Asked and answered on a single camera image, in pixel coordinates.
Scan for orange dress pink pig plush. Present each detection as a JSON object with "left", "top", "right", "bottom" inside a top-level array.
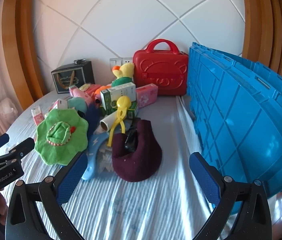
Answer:
[{"left": 69, "top": 84, "right": 111, "bottom": 106}]

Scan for teal dress pig plush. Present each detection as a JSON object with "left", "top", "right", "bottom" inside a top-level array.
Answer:
[{"left": 67, "top": 97, "right": 88, "bottom": 113}]

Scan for black object in hat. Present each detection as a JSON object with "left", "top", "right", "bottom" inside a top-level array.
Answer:
[{"left": 124, "top": 118, "right": 140, "bottom": 153}]

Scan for small pink tissue pack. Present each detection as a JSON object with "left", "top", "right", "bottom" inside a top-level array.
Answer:
[{"left": 31, "top": 106, "right": 45, "bottom": 126}]

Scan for green frilly fabric hat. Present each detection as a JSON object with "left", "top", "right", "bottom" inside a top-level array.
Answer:
[{"left": 35, "top": 109, "right": 88, "bottom": 166}]

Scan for large pink tissue pack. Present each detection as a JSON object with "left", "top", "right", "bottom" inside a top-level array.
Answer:
[{"left": 48, "top": 99, "right": 68, "bottom": 112}]

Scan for blue plastic boomerang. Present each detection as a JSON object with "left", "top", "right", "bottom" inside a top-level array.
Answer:
[{"left": 81, "top": 132, "right": 113, "bottom": 181}]

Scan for blue furry tail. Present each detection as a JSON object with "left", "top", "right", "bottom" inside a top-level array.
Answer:
[{"left": 85, "top": 104, "right": 101, "bottom": 140}]

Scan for black coffee cup gift box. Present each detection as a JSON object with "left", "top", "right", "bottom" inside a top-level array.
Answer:
[{"left": 51, "top": 59, "right": 95, "bottom": 94}]

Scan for blue plastic crate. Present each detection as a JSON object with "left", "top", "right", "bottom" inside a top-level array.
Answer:
[{"left": 187, "top": 43, "right": 282, "bottom": 197}]

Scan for white green medicine box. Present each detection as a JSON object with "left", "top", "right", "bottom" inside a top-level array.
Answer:
[{"left": 100, "top": 82, "right": 136, "bottom": 110}]

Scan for yellow plastic clip tongs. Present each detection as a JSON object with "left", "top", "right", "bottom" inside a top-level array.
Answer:
[{"left": 107, "top": 96, "right": 131, "bottom": 147}]

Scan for maroon knit hat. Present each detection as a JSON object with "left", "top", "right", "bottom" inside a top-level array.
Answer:
[{"left": 112, "top": 120, "right": 162, "bottom": 182}]

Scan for yellow green duck plush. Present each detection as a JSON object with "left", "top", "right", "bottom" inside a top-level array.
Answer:
[{"left": 111, "top": 62, "right": 134, "bottom": 87}]

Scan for pink tissue pack right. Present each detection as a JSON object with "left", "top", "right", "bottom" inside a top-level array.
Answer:
[{"left": 136, "top": 83, "right": 158, "bottom": 108}]

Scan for red bear suitcase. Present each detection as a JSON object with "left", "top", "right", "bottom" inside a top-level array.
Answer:
[{"left": 132, "top": 39, "right": 189, "bottom": 96}]

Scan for wall power socket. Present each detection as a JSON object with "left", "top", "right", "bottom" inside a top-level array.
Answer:
[{"left": 110, "top": 57, "right": 132, "bottom": 68}]

